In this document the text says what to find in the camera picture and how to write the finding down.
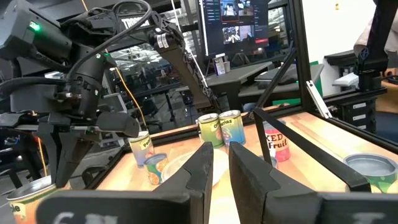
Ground black upright mount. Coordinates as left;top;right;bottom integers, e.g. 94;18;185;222
354;0;391;91

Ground teal orange-slice short can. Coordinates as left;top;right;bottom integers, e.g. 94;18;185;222
143;152;170;186

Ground green sliced peaches can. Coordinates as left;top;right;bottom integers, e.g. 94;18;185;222
343;153;398;194

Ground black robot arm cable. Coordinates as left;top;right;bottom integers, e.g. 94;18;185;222
66;0;153;82

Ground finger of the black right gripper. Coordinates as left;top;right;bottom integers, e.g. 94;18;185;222
36;124;63;186
55;129;96;189

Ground white translucent plastic bowl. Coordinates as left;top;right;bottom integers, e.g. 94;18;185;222
160;148;229;187

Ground black drawer cabinet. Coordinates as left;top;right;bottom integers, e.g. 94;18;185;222
335;93;388;133

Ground cherries label blue can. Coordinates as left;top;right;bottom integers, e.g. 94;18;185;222
218;110;246;147

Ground small white box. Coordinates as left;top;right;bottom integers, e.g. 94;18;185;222
213;55;227;76

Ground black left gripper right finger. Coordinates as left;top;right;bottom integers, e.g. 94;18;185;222
228;141;321;224

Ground grey office desk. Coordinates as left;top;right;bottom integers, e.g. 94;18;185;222
205;60;325;108

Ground oranges label tall can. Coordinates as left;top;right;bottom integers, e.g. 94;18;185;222
197;113;224;149

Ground person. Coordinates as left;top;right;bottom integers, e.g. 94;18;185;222
353;17;398;55

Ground pineapple label tall can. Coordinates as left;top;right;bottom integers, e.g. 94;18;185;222
6;175;71;224

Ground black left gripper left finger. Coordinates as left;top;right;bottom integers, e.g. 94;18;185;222
154;142;215;224

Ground computer monitor showing camera views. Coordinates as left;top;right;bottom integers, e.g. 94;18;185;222
198;0;271;57

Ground silver metal bracket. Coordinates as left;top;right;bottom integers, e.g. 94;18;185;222
306;80;333;119

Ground peaches label tall can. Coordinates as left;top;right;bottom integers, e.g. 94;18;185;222
127;130;155;169

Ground mixed fruit pink can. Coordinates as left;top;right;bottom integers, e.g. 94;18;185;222
262;119;292;162

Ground yellow cable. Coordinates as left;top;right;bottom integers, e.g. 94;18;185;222
80;0;147;129

